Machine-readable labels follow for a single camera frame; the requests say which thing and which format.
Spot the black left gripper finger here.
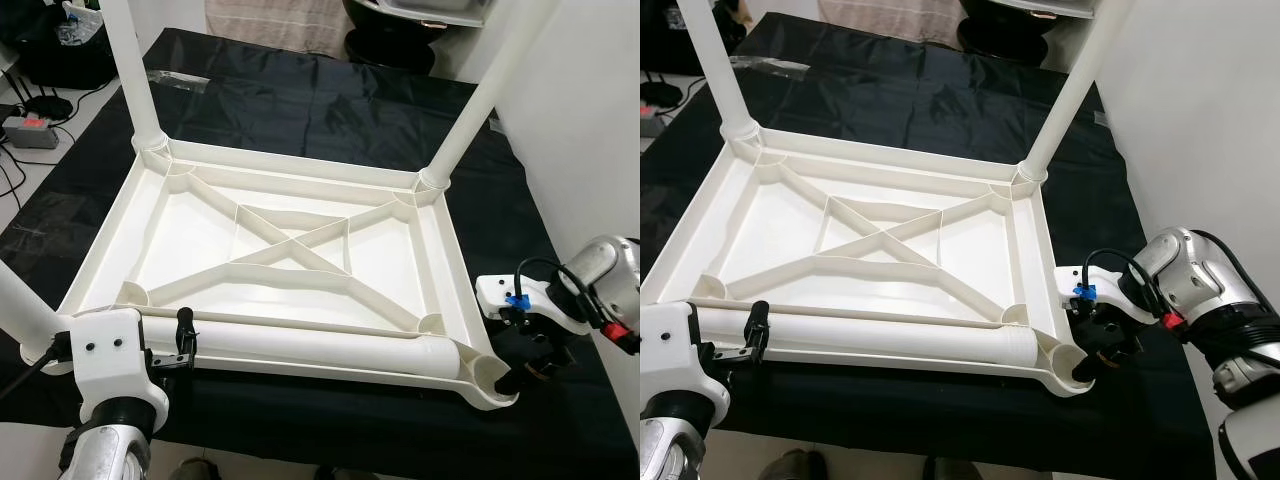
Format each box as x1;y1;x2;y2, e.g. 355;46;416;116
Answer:
745;300;769;361
175;308;198;366

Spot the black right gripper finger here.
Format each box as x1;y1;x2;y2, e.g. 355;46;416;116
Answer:
1072;350;1126;381
495;355;563;394

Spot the white plastic table top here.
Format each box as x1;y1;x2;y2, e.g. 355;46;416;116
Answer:
640;130;1096;399
20;140;521;413

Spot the clear tape cross patch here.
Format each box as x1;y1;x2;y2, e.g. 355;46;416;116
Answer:
5;195;96;251

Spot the black table cloth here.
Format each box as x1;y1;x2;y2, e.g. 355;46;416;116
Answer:
0;28;641;480
640;12;1216;480

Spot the clear tape strip patch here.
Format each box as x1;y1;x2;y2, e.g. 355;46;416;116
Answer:
145;70;211;89
730;55;811;76

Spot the black open duffel bag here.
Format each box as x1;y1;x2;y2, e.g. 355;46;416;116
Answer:
0;10;116;91
640;0;746;76

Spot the black round tub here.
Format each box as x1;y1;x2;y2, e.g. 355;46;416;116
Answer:
958;0;1096;63
343;0;491;71

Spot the beige cloth cover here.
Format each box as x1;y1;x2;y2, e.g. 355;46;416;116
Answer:
818;0;966;46
205;0;356;59

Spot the clear plastic wrap bundle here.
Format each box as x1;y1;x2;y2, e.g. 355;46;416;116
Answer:
55;0;106;46

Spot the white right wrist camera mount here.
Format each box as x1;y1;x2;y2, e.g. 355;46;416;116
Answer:
475;275;591;336
1055;265;1136;311

